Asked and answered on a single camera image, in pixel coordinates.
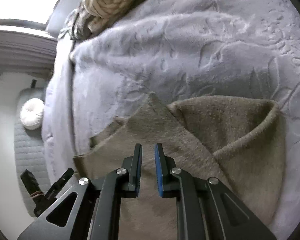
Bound grey quilted bedspread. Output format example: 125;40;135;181
14;87;55;218

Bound bright window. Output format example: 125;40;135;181
0;0;73;30

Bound round white pleated pillow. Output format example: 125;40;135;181
20;99;45;130

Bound pale lilac duvet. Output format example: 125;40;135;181
41;42;77;180

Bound lavender embossed fleece blanket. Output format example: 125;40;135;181
70;0;300;240

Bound olive knit sweater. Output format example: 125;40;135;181
72;92;287;240

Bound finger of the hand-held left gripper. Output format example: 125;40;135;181
45;168;74;201
20;169;42;197

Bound cream cable-knit sweater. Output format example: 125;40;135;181
81;0;150;32

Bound white radiator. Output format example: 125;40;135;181
0;27;57;77

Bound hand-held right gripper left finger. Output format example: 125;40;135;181
17;144;143;240

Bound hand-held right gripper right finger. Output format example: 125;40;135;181
154;143;278;240

